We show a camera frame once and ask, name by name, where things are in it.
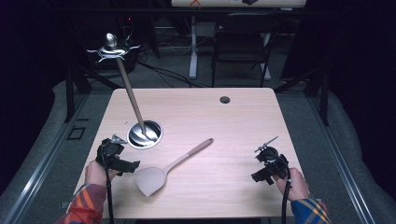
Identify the aluminium floor rail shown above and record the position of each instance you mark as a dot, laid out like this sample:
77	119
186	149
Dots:
40	168
339	161

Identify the beige silicone spatula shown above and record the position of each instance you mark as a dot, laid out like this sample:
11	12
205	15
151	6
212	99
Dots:
155	178

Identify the person's right hand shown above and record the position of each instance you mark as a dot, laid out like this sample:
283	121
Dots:
295	185

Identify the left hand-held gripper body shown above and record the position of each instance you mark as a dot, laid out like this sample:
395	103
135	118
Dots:
109	152

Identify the white desk with legs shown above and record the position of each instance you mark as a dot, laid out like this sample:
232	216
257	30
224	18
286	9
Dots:
194	46

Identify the black metal frame stand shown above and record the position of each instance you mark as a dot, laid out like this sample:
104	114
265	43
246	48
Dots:
323	96
70	93

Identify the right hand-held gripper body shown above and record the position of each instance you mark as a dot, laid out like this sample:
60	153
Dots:
273	161

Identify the person's left hand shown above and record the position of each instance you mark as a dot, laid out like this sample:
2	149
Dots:
97	174

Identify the black folding chair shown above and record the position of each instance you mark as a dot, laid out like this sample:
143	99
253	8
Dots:
243	37

